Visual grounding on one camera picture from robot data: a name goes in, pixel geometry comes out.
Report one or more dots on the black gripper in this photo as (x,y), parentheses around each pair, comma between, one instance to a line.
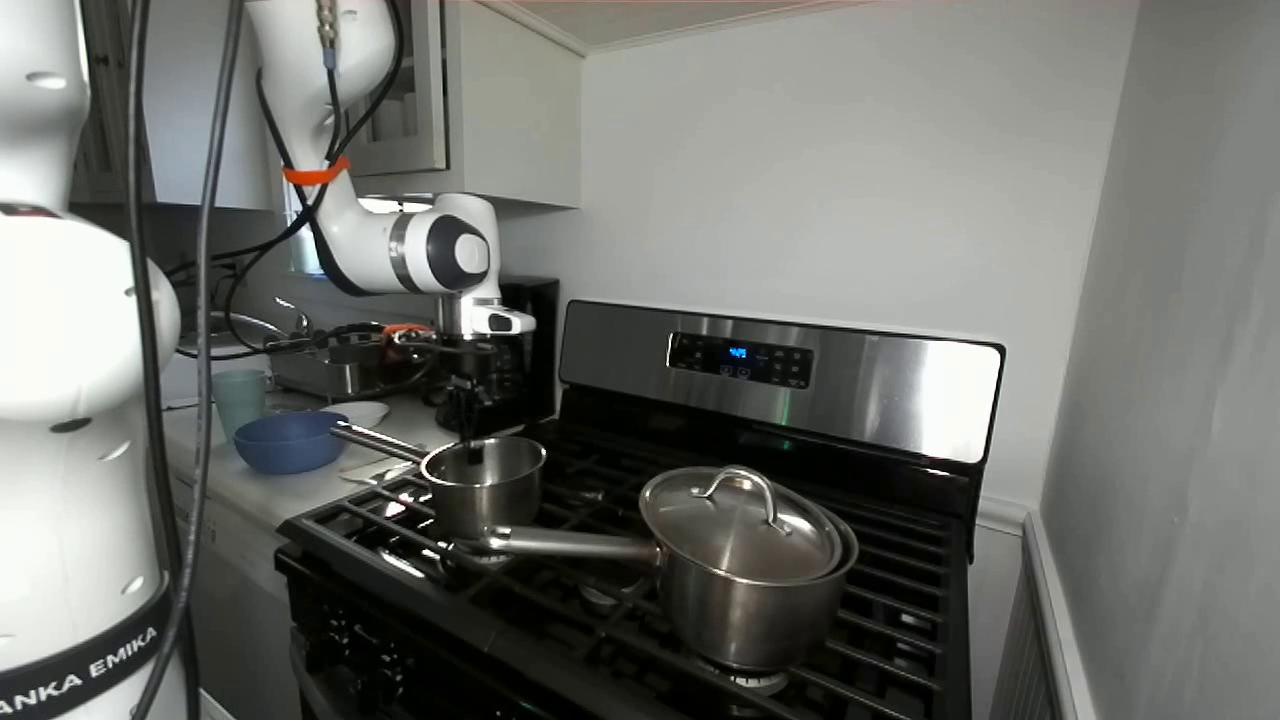
(485,366)

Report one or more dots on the small steel saucepan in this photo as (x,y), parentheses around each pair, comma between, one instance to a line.
(485,494)

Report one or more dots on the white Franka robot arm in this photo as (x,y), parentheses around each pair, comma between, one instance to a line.
(66,334)

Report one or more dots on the white bowl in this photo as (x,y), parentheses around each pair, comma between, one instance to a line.
(362,413)

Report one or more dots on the blue bowl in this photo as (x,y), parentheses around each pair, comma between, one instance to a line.
(284,447)

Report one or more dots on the large steel pot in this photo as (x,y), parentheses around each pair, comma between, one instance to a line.
(744,614)

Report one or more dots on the black gas stove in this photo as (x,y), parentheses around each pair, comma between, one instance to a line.
(865,386)

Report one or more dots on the black coffee maker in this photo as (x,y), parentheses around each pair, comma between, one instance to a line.
(545,360)

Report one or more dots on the metal dish rack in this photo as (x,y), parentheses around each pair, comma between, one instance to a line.
(332,366)

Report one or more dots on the teal cup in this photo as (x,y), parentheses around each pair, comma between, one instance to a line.
(242,398)

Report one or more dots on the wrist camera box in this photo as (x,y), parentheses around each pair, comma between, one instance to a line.
(504,321)

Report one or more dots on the white wall cabinet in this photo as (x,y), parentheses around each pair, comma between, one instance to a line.
(522,104)

